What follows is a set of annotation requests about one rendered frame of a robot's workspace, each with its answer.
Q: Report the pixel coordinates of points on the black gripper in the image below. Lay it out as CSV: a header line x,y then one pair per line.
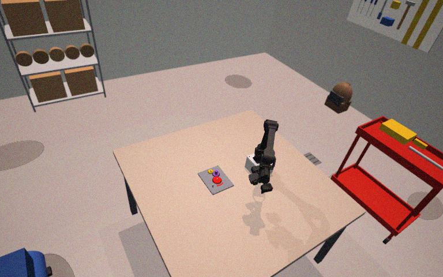
x,y
264,187

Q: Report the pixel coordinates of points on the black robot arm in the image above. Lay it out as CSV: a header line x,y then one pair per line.
x,y
265,154

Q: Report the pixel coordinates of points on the red gear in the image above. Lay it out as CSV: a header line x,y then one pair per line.
x,y
217,181

